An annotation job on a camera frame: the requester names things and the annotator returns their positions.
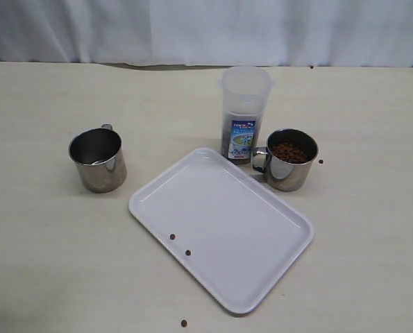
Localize white rectangular plastic tray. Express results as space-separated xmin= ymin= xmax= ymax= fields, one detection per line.
xmin=128 ymin=148 xmax=314 ymax=315

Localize white curtain backdrop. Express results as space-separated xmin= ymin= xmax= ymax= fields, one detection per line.
xmin=0 ymin=1 xmax=413 ymax=67

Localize clear plastic container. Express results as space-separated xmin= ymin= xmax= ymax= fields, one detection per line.
xmin=220 ymin=66 xmax=272 ymax=164

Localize right steel mug with pellets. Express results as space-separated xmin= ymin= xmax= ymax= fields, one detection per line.
xmin=251 ymin=128 xmax=319 ymax=191

